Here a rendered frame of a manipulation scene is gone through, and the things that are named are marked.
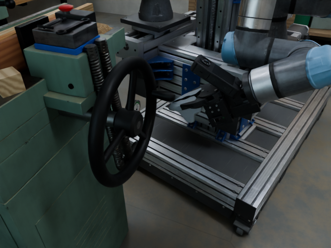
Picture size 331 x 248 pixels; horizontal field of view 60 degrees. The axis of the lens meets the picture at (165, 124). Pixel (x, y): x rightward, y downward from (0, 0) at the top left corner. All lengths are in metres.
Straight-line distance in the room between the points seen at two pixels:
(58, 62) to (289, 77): 0.45
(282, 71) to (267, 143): 1.03
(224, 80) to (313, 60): 0.17
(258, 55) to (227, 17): 0.55
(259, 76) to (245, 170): 0.86
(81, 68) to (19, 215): 0.35
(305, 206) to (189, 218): 0.59
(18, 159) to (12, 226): 0.16
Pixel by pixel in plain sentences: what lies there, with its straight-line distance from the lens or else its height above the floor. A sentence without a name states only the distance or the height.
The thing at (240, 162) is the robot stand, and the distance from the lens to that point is 1.45.
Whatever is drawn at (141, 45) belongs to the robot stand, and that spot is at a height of 0.76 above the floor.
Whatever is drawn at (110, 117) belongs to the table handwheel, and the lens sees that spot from 0.64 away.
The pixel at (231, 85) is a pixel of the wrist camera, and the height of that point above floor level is 0.90.
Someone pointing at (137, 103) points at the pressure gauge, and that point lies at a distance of 0.95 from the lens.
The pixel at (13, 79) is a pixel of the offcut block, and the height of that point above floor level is 0.93.
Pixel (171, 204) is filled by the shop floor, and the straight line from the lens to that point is 1.50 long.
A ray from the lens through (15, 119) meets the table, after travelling 0.63.
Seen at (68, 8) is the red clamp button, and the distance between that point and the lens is 0.69.
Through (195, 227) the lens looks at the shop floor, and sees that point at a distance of 1.43.
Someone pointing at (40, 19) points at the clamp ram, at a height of 0.99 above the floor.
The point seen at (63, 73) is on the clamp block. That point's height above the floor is 0.92.
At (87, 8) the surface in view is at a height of 0.93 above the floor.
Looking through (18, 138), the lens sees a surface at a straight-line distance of 0.65.
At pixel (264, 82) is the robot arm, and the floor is 0.92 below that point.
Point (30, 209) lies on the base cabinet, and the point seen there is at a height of 0.64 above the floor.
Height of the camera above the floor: 1.18
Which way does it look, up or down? 36 degrees down
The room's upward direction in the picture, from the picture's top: straight up
